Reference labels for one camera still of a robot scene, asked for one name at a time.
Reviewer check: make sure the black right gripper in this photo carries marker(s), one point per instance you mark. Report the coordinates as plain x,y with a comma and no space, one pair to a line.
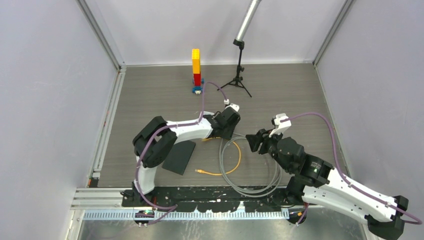
254,140

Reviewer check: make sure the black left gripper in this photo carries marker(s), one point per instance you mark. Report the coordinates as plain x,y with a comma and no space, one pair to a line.
229,134

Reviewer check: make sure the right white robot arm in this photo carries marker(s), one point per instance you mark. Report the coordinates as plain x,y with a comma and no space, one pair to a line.
318,182

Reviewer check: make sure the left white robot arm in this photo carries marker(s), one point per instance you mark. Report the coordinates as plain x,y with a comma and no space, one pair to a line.
155,141

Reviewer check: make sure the colourful toy block tower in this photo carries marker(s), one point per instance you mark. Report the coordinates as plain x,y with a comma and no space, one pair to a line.
197,80

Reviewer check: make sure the dark grey foam pad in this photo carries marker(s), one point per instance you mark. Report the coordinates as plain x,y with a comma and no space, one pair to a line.
179,157

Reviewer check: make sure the black tripod with silver pole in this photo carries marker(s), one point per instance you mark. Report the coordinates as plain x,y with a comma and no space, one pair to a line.
238,41

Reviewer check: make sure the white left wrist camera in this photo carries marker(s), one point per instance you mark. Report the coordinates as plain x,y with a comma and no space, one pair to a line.
230,107

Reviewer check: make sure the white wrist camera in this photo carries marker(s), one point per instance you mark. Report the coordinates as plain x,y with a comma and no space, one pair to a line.
281,123
230,107

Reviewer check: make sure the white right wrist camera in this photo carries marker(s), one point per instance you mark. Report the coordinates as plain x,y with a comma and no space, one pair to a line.
281,123

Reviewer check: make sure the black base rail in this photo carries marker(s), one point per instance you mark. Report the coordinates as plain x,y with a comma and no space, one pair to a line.
215,203

